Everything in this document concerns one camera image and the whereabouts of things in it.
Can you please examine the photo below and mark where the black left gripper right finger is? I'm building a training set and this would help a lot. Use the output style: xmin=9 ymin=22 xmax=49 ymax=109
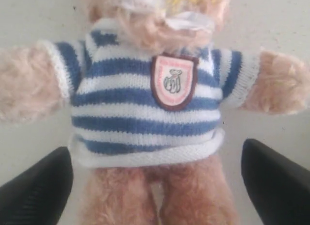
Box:
xmin=243 ymin=138 xmax=310 ymax=225

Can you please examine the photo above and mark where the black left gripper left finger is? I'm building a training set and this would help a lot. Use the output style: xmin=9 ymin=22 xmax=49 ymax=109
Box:
xmin=0 ymin=147 xmax=73 ymax=225

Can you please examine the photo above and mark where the teddy bear striped sweater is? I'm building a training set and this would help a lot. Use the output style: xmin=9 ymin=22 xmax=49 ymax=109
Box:
xmin=0 ymin=0 xmax=310 ymax=225

